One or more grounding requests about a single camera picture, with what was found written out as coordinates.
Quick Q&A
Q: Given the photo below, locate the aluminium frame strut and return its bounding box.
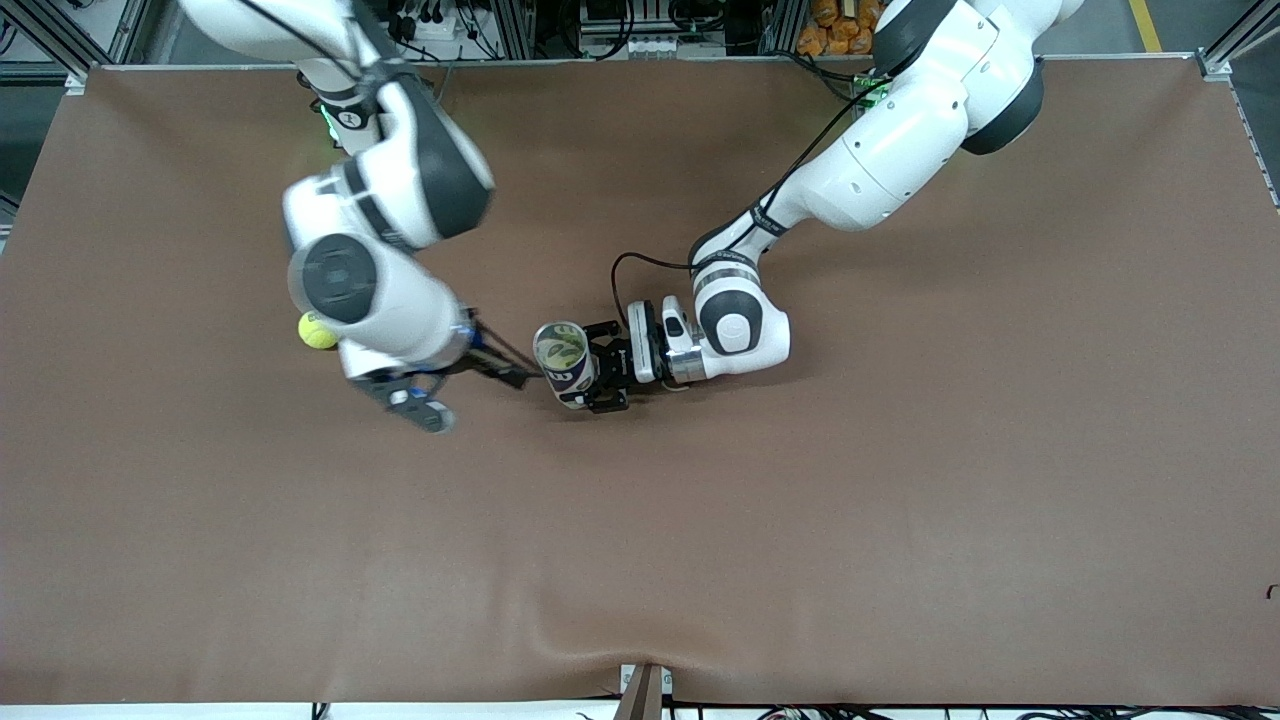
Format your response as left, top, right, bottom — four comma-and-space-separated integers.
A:
15, 0, 91, 76
1205, 0, 1280, 71

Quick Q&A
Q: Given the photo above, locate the aluminium frame post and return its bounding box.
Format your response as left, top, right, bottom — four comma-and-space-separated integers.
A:
488, 0, 536, 59
762, 0, 807, 56

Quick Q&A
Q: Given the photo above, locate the brown table mat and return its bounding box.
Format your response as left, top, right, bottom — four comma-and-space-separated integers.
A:
0, 55, 1280, 706

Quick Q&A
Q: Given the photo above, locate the table edge clamp bracket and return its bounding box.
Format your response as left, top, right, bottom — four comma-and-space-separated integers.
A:
618, 662, 674, 720

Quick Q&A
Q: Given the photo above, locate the tennis ball can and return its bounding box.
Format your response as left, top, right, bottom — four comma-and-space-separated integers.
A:
533, 320, 599, 411

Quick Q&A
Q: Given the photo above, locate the white power strip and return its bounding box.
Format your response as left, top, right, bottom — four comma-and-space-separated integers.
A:
400, 5, 471, 46

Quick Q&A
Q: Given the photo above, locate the orange packaged goods pile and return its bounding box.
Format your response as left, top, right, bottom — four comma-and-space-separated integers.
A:
797, 0, 886, 57

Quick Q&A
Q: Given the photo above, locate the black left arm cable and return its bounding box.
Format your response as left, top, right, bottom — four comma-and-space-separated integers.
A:
610, 75, 891, 331

